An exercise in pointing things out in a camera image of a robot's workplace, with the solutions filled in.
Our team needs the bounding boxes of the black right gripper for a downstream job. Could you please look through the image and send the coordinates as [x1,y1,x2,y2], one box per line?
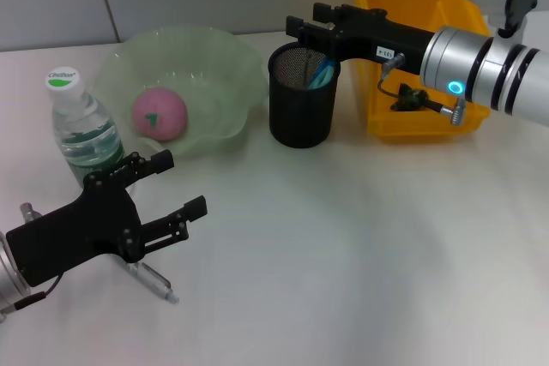
[285,2,437,76]

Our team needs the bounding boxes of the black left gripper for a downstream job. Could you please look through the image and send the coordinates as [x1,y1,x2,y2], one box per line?
[5,149,209,289]

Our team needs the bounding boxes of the blue scissors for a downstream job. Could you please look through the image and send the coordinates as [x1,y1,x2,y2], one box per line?
[305,56,339,92]

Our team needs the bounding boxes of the pink peach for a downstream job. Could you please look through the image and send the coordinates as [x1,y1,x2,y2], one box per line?
[131,86,189,143]

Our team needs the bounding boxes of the clear water bottle green label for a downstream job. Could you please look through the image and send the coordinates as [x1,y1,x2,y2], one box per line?
[44,68,139,190]

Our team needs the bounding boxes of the dark green plastic wrapper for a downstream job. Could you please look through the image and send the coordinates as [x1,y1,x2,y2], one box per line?
[389,81,431,112]

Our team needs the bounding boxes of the black mesh pen holder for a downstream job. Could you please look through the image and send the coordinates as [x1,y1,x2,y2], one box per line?
[268,41,343,149]

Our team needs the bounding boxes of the translucent green fruit bowl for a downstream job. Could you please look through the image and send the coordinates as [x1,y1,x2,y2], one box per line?
[92,25,267,160]

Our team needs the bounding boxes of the right gripper cable with connectors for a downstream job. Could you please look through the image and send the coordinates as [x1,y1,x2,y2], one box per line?
[376,51,469,127]

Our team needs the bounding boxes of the gripper cable with connectors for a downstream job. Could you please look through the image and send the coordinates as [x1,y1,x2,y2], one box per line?
[0,201,66,321]
[376,51,469,127]

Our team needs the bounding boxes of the left gripper cable with connectors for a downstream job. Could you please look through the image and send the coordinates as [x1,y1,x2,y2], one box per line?
[0,201,66,321]

